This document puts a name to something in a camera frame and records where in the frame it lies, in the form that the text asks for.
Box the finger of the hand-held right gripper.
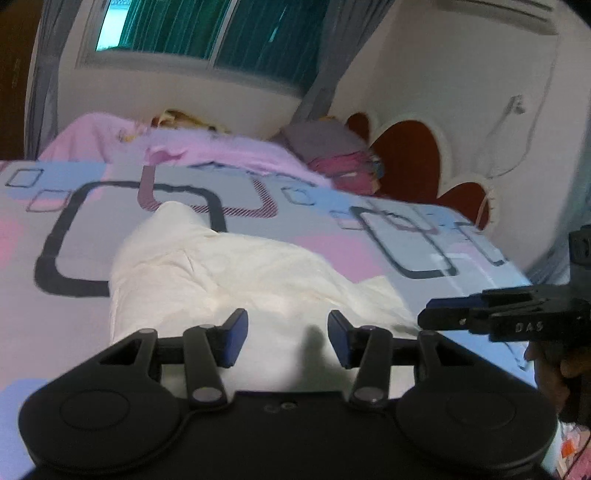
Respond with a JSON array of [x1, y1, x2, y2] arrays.
[[417, 295, 493, 332]]

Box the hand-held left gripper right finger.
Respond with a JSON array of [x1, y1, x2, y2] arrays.
[[327, 310, 468, 410]]

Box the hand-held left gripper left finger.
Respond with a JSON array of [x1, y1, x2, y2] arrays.
[[99, 308, 250, 412]]

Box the cream garment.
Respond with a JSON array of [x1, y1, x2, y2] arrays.
[[108, 202, 430, 398]]

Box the pile of folded clothes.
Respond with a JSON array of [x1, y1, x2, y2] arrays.
[[272, 115, 386, 197]]

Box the person's right hand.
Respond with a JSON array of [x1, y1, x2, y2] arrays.
[[524, 342, 591, 423]]

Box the white and red headboard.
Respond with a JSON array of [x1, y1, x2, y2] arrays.
[[344, 111, 502, 232]]

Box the pink blanket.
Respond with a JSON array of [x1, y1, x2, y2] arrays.
[[39, 113, 333, 188]]

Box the yellow printed pillow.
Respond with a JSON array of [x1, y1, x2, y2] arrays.
[[117, 109, 232, 141]]

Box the grey curtain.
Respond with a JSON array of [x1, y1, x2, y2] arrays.
[[25, 0, 77, 158], [295, 0, 386, 127]]

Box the window with green blinds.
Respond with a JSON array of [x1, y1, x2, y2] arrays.
[[78, 0, 331, 97]]

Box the white air conditioner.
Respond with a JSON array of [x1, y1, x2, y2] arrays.
[[436, 0, 560, 34]]

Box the brown wooden door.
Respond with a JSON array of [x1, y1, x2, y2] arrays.
[[0, 0, 42, 160]]

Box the white wall cable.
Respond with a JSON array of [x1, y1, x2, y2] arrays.
[[482, 58, 557, 183]]

